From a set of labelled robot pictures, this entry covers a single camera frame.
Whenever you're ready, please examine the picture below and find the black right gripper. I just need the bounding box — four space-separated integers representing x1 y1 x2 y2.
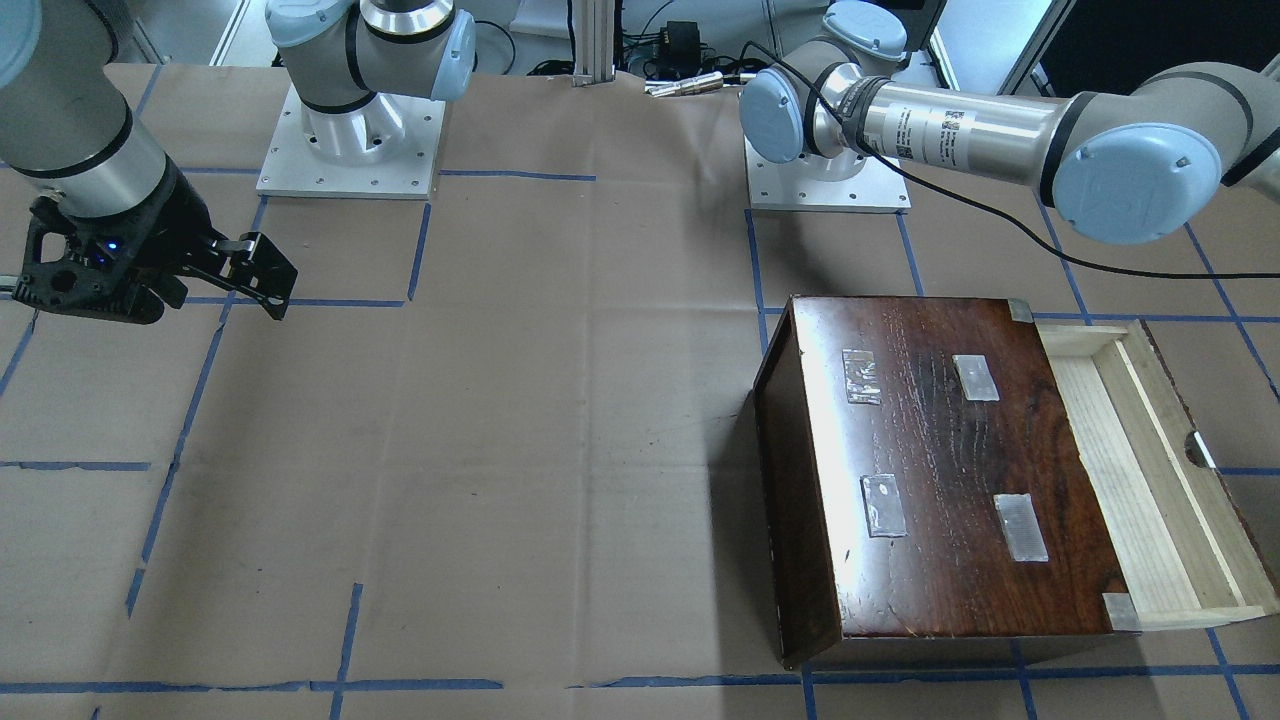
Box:
12 161 298 325

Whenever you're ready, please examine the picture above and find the light wooden drawer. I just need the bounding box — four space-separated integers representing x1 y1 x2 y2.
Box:
1039 322 1277 632

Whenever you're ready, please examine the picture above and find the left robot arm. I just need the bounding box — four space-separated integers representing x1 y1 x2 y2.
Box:
740 1 1279 245

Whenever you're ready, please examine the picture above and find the dark wooden drawer cabinet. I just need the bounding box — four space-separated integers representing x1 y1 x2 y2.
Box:
751 295 1125 669

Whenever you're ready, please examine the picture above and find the black power adapter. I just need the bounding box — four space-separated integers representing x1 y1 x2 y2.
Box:
657 20 701 74

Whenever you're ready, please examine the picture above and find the silver metal cylinder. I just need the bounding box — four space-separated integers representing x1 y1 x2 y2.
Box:
644 70 724 97

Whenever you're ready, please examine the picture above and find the grey corner tape patch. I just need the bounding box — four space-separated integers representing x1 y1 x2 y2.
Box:
1007 299 1036 324
1101 592 1142 633

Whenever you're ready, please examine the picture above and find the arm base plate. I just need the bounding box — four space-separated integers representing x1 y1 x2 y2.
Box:
745 141 911 213
256 88 448 201

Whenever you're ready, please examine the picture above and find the aluminium frame post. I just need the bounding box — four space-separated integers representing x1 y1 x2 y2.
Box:
568 0 622 87

